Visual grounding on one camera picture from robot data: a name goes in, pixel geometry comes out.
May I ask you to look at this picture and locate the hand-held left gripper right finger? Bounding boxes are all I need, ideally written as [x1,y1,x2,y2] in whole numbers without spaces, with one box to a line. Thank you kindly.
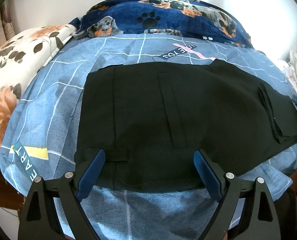
[193,149,280,240]

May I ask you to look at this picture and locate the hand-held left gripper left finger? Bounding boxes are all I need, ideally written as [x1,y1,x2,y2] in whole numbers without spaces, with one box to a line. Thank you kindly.
[18,149,106,240]

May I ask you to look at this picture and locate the black pants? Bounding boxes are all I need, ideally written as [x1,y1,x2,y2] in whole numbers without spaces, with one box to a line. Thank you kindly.
[74,59,297,193]

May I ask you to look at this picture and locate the blue grid pattern bed sheet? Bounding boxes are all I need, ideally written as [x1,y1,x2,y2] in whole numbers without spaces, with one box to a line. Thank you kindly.
[0,34,297,240]

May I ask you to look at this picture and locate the white floral pillow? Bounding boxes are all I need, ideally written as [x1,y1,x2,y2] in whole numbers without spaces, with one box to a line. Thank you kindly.
[0,24,78,153]

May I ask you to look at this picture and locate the navy dog print blanket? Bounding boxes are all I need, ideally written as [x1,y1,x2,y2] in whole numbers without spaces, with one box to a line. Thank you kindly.
[72,0,254,49]

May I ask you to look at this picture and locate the floral curtain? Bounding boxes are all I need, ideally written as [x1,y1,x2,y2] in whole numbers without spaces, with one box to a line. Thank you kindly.
[0,0,14,48]

